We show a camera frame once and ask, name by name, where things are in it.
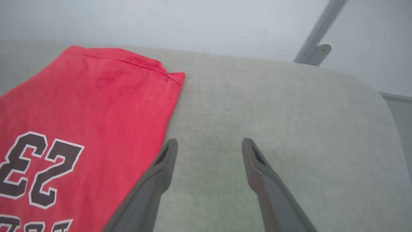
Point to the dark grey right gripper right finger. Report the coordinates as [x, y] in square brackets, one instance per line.
[273, 199]

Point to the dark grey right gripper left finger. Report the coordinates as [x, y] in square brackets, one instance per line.
[145, 196]

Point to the red and white jersey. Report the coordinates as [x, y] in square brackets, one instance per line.
[96, 106]

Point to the light grey fabric sofa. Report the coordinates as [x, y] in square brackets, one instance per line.
[289, 129]

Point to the white round pipe bracket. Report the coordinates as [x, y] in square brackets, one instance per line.
[320, 53]

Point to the grey wall conduit pipe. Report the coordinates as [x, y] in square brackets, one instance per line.
[317, 32]

